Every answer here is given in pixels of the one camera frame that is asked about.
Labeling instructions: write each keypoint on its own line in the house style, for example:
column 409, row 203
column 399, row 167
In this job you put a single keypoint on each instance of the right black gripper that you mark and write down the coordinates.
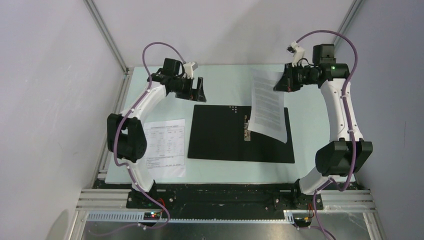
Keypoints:
column 286, row 83

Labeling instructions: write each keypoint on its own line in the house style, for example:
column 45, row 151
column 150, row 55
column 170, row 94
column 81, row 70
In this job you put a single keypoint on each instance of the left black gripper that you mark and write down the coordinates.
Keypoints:
column 196, row 94

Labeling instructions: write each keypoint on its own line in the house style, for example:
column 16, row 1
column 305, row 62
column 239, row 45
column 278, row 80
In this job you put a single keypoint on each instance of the printed white paper sheet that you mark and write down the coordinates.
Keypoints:
column 267, row 115

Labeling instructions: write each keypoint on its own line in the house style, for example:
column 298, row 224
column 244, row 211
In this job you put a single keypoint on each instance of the red and black folder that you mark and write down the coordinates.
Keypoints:
column 217, row 133

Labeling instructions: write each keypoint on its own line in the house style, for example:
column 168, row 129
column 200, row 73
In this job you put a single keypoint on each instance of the metal folder clip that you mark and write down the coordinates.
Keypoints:
column 246, row 132

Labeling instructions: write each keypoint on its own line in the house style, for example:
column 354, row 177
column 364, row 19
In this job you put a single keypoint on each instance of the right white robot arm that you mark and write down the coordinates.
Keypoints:
column 347, row 150

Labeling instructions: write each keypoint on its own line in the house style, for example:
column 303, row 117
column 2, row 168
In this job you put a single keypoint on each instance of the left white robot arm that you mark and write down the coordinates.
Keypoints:
column 126, row 137

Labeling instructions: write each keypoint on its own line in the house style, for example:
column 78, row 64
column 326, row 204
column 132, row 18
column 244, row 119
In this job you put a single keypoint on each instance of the white table form sheet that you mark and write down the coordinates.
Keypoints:
column 165, row 155

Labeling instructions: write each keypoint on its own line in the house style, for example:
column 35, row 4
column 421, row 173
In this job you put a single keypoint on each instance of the left controller board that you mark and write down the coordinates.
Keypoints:
column 151, row 215

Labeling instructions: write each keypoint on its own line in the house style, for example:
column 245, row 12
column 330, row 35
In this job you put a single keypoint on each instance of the controller board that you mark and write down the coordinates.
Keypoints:
column 302, row 222
column 151, row 215

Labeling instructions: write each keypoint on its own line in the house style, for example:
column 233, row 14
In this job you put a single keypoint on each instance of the right controller board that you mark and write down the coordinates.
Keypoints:
column 302, row 222

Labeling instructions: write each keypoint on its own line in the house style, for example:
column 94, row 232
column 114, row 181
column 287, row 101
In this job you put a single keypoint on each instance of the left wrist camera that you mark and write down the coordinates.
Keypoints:
column 189, row 68

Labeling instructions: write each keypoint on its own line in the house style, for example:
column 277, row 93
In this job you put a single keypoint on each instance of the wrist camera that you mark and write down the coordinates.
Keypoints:
column 297, row 52
column 189, row 68

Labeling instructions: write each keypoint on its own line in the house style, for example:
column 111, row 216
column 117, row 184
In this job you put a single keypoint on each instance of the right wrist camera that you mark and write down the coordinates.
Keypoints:
column 297, row 52

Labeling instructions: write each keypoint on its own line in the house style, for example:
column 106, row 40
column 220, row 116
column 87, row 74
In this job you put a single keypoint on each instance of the left aluminium corner post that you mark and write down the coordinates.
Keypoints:
column 107, row 36

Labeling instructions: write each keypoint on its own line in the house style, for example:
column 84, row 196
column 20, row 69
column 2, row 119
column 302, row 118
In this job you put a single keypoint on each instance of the aluminium corner post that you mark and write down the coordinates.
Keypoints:
column 107, row 36
column 340, row 36

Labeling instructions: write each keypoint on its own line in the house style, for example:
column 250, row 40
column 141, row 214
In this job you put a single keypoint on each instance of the right aluminium corner post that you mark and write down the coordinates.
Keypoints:
column 340, row 36

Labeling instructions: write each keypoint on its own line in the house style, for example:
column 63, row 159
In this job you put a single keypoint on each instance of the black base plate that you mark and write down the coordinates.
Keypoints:
column 238, row 202

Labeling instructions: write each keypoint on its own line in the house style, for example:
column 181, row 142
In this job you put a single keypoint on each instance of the aluminium frame rail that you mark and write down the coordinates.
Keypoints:
column 116, row 214

